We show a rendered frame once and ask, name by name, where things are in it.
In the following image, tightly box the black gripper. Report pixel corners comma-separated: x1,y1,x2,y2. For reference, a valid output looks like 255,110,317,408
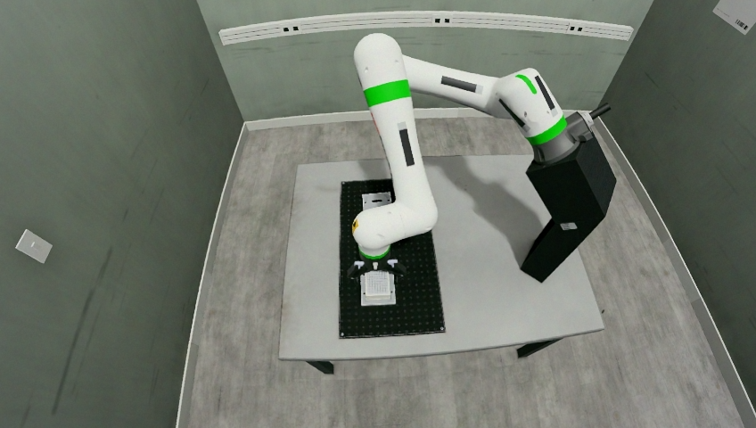
347,258,407,286

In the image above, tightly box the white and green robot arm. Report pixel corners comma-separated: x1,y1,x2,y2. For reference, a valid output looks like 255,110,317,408
352,33,611,270

